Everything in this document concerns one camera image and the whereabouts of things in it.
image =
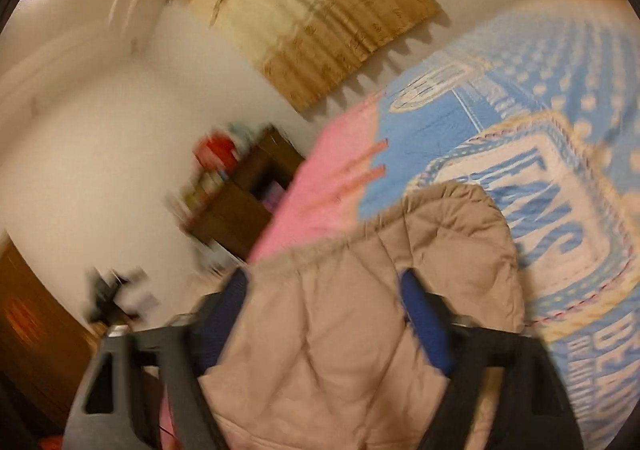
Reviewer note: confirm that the brown wooden door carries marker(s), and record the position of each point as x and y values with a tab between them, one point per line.
35	330

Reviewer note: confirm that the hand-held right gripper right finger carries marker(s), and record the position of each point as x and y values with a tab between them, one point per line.
425	325

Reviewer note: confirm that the red box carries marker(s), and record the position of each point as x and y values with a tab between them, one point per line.
215	150

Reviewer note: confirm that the blue printed bed sheet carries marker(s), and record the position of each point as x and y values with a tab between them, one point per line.
550	105

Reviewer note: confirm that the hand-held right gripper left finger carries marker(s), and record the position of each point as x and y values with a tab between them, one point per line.
230	310

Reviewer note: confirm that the wide golden patterned curtain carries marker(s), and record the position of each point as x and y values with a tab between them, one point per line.
310	5

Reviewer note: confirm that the pink blanket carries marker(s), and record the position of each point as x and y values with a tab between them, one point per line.
320	180

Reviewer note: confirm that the dark wooden desk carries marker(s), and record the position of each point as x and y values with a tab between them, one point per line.
240	215

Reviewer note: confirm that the beige quilted jacket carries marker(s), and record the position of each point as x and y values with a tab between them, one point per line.
340	330

